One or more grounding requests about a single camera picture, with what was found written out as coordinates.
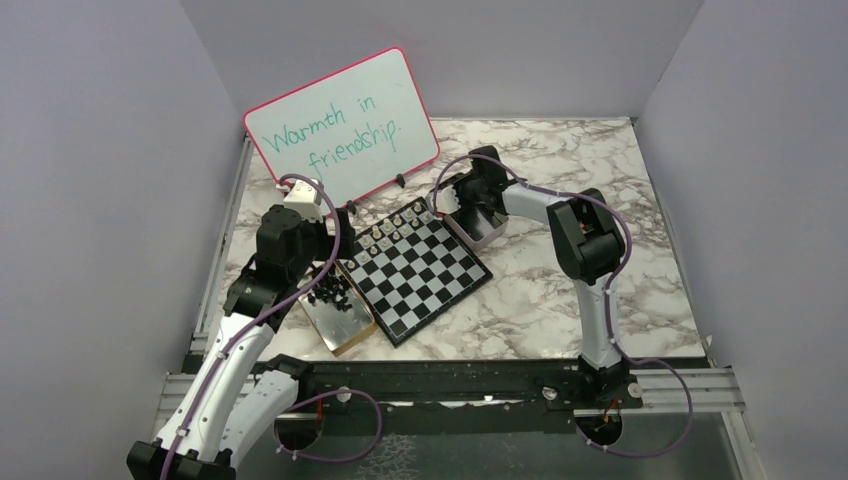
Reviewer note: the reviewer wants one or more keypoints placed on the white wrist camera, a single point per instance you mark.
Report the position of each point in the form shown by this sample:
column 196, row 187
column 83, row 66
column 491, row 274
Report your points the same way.
column 446, row 201
column 304, row 199

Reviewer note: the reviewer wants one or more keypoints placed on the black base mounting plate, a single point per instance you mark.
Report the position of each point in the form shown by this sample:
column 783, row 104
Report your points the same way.
column 358, row 398

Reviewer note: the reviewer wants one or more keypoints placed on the silver tin with white pieces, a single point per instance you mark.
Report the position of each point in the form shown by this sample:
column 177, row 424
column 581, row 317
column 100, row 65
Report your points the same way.
column 474, row 229

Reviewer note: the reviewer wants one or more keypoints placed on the pile of black chess pieces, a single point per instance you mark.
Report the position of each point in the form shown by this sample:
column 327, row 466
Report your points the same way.
column 331, row 290

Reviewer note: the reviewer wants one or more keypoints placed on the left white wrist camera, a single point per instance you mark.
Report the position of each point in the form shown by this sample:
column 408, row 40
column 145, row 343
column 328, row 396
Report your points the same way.
column 304, row 199

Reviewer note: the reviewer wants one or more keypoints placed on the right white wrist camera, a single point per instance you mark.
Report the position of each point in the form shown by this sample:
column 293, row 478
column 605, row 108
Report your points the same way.
column 446, row 201

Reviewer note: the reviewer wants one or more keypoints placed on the black white chessboard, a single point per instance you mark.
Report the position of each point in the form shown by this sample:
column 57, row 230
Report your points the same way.
column 416, row 279

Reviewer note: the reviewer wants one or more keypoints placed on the gold tin with black pieces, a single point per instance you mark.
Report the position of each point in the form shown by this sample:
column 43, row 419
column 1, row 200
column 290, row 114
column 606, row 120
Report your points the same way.
column 341, row 331

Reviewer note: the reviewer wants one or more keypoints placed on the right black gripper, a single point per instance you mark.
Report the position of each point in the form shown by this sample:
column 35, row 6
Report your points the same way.
column 458, row 183

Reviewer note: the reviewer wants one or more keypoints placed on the aluminium rail frame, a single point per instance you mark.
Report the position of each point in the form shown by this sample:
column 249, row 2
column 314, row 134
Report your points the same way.
column 690, row 392

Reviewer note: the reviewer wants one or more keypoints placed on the pink framed whiteboard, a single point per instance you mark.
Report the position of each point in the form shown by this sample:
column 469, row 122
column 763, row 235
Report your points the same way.
column 354, row 130

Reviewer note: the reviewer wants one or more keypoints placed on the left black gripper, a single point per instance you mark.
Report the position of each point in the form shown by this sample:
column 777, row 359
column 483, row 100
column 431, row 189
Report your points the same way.
column 328, row 240

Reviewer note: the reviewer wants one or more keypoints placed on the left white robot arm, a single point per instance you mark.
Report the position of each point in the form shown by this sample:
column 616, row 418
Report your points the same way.
column 193, row 444

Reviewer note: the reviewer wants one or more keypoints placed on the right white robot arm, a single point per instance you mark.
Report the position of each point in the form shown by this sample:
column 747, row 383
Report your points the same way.
column 589, row 248

